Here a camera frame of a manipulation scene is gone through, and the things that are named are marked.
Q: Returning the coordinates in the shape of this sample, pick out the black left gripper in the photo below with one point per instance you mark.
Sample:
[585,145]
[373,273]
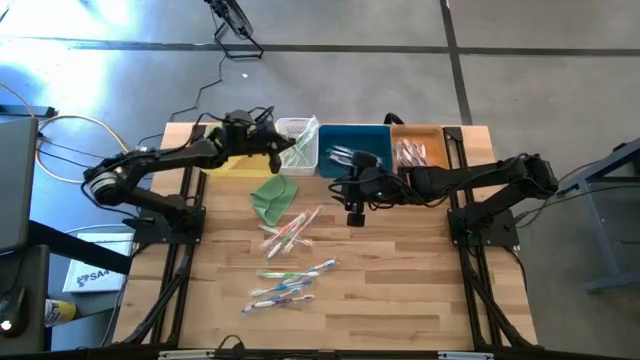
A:
[245,140]

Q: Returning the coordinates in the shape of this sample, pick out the black aluminium table frame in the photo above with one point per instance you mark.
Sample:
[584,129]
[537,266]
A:
[175,280]
[452,134]

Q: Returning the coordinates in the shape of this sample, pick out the black device green light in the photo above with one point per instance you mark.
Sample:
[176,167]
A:
[10,315]

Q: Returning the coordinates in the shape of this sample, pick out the yellow white can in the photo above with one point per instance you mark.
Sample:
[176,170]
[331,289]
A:
[60,312]

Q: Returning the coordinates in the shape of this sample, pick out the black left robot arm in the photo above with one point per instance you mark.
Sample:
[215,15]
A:
[165,157]

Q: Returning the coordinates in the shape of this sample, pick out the grey metal table frame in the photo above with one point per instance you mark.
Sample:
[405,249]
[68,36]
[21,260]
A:
[597,225]

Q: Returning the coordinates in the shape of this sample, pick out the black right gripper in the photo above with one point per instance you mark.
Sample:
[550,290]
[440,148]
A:
[380,185]

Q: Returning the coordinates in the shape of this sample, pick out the white printed box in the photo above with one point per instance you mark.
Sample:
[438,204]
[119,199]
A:
[95,280]

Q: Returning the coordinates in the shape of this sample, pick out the black diagonal bar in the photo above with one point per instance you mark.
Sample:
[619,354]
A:
[75,247]

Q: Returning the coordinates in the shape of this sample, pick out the black flat bar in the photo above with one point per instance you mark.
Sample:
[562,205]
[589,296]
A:
[25,111]

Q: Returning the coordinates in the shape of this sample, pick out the yellow plastic tray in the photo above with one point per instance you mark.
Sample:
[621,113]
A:
[250,167]

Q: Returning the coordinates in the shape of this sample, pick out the green cloth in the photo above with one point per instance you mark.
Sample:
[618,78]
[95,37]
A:
[272,200]

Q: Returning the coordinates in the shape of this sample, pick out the silver metal bracket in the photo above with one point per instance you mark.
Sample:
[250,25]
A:
[465,356]
[185,354]

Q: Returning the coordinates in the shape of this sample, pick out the white perforated plastic basket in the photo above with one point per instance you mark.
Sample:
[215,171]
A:
[287,125]

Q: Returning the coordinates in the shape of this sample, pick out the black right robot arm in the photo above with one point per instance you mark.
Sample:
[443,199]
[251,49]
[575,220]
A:
[475,177]

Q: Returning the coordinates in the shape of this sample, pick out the orange plastic tray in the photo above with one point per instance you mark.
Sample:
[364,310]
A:
[435,140]

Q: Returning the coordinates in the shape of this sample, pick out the black floor fan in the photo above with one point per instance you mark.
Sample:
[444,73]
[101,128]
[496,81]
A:
[232,15]

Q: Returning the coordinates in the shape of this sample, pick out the blue plastic tray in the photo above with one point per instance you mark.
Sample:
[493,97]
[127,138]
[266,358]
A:
[365,137]

